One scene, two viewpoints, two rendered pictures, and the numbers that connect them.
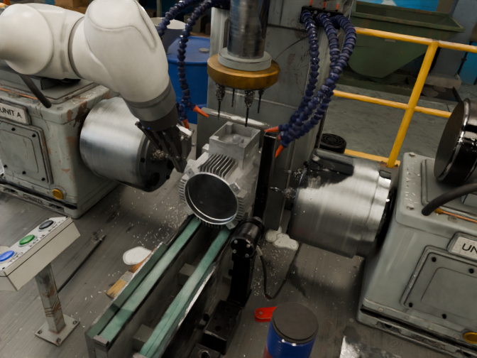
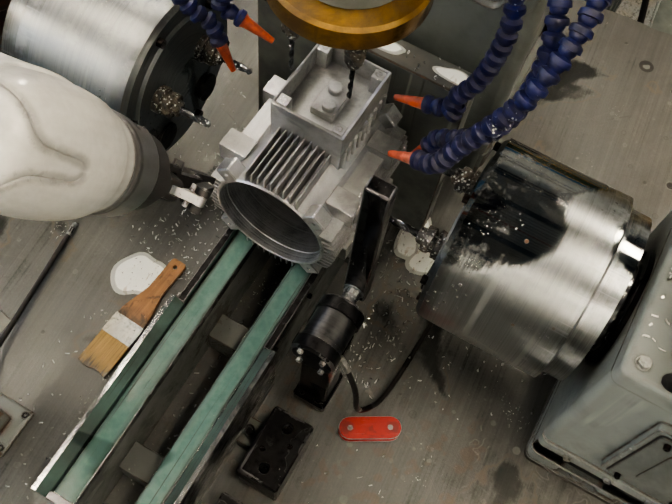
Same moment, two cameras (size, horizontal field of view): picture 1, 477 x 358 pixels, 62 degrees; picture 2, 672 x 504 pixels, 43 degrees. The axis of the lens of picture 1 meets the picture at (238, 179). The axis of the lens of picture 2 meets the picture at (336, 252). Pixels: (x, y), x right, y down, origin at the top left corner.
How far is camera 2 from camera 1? 0.46 m
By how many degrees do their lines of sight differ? 30
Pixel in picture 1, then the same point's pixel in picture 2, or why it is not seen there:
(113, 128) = (66, 49)
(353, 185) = (551, 275)
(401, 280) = (608, 440)
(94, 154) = not seen: hidden behind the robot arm
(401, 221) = (619, 383)
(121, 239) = (107, 232)
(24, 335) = not seen: outside the picture
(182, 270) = (215, 332)
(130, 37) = (20, 194)
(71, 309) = (19, 385)
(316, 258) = not seen: hidden behind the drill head
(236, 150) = (327, 139)
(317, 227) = (467, 330)
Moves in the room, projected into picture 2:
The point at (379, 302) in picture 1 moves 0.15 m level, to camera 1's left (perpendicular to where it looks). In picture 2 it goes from (566, 448) to (454, 423)
